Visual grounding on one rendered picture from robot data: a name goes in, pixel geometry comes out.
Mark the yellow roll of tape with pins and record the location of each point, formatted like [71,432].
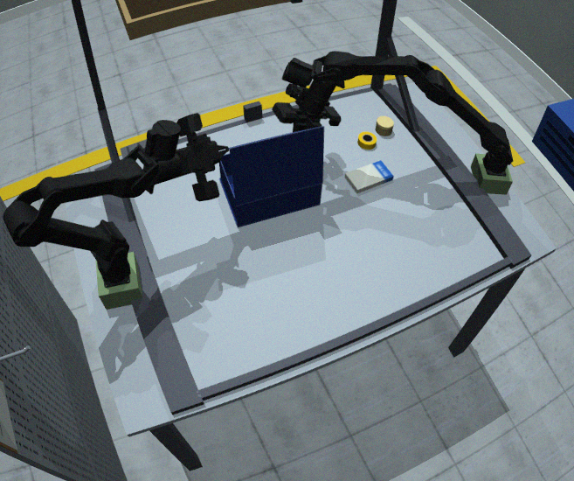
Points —
[367,140]

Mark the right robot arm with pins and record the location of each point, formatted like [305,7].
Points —
[124,179]

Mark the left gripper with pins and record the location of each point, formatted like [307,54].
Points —
[309,113]

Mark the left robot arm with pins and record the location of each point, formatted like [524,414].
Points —
[341,66]

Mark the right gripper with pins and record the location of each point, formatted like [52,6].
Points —
[203,189]

